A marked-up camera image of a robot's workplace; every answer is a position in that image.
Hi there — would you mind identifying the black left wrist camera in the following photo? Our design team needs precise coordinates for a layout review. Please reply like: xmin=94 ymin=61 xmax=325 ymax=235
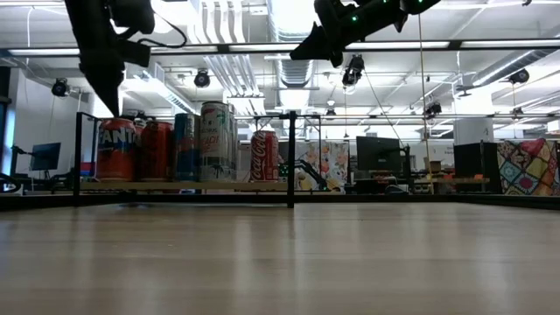
xmin=116 ymin=38 xmax=152 ymax=69

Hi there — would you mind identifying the colourful patchwork cloth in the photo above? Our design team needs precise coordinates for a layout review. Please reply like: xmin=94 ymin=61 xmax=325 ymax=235
xmin=496 ymin=137 xmax=560 ymax=197

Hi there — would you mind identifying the black aluminium rig frame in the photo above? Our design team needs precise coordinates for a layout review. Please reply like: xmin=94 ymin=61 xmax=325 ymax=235
xmin=0 ymin=111 xmax=560 ymax=212

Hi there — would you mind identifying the black computer monitor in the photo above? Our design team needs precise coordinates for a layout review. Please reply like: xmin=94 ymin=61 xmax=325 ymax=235
xmin=354 ymin=135 xmax=404 ymax=172
xmin=30 ymin=142 xmax=62 ymax=172

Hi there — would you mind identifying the thin yellow pole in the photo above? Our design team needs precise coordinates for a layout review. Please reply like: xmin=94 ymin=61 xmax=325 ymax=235
xmin=415 ymin=12 xmax=434 ymax=193

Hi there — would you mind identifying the slim silver blue can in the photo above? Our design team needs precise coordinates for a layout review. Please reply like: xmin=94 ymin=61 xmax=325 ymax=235
xmin=173 ymin=112 xmax=203 ymax=183

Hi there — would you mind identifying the black shelf divider plate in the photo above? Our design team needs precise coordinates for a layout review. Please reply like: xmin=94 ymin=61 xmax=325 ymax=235
xmin=286 ymin=110 xmax=298 ymax=209

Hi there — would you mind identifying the red cola can black script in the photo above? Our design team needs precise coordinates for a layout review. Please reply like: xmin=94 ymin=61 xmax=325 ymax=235
xmin=139 ymin=121 xmax=175 ymax=182

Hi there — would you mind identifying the red cola can white script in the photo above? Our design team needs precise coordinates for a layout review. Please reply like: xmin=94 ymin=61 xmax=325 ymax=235
xmin=248 ymin=129 xmax=280 ymax=184

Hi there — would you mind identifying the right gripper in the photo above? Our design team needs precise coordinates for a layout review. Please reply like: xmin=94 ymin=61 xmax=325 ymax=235
xmin=288 ymin=0 xmax=410 ymax=69

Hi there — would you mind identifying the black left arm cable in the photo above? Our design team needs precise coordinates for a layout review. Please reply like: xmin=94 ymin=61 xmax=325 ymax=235
xmin=138 ymin=11 xmax=189 ymax=50

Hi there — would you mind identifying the grey ceiling air vent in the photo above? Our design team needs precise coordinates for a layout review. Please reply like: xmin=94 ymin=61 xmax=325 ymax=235
xmin=279 ymin=59 xmax=315 ymax=88

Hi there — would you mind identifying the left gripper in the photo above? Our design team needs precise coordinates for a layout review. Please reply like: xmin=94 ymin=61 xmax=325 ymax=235
xmin=64 ymin=0 xmax=157 ymax=118

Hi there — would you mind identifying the black cabinet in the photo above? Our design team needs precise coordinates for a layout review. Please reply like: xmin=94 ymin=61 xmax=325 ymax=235
xmin=452 ymin=142 xmax=500 ymax=193

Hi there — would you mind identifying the floral patterned cloth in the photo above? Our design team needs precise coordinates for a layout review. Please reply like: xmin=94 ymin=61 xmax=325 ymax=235
xmin=293 ymin=139 xmax=351 ymax=193

